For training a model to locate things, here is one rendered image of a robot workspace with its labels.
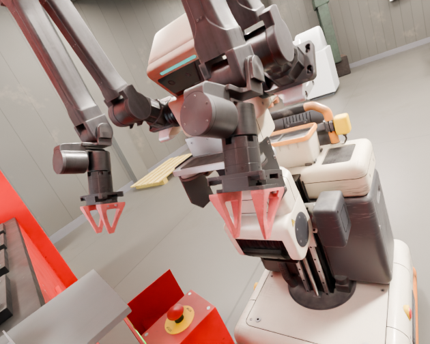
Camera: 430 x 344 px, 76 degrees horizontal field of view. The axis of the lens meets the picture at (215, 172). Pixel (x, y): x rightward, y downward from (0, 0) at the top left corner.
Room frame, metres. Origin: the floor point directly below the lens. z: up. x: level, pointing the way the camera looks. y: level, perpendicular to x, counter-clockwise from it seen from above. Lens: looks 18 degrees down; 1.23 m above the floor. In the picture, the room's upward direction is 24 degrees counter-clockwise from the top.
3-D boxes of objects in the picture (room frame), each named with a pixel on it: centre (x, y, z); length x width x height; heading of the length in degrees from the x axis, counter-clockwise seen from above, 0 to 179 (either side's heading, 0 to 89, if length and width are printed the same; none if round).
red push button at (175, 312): (0.51, 0.21, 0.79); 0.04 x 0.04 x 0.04
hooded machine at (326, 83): (5.76, -2.81, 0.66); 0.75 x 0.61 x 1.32; 139
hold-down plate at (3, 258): (1.10, 0.98, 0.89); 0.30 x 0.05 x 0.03; 34
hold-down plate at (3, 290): (0.77, 0.75, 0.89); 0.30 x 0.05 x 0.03; 34
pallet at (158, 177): (4.93, 0.82, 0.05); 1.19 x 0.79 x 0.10; 139
